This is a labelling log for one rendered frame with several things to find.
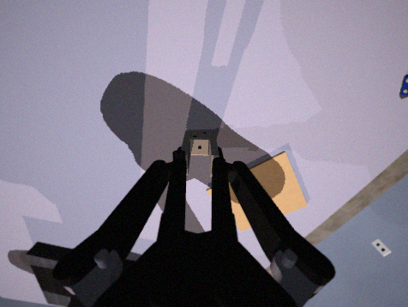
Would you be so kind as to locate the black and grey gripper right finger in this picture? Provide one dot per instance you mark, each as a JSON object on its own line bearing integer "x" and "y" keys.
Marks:
{"x": 299, "y": 267}

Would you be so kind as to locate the white die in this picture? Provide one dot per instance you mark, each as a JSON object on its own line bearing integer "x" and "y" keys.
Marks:
{"x": 199, "y": 143}

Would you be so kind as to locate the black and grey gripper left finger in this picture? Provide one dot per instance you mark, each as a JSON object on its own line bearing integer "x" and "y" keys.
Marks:
{"x": 94, "y": 265}

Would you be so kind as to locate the blue die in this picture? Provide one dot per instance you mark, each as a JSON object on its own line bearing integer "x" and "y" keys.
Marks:
{"x": 404, "y": 90}

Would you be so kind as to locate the tan flat mat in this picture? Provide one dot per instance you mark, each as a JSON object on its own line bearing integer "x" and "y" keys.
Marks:
{"x": 278, "y": 179}

